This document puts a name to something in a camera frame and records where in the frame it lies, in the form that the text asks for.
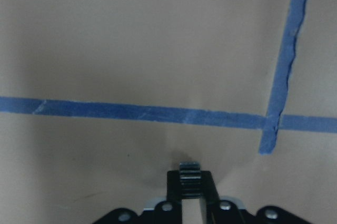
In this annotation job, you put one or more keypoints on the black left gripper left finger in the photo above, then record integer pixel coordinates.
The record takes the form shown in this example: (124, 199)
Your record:
(174, 196)

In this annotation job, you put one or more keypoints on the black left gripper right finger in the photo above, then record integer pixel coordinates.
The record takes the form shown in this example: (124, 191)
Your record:
(209, 197)

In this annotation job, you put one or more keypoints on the small black bearing gear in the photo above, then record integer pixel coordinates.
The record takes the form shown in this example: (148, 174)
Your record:
(190, 179)

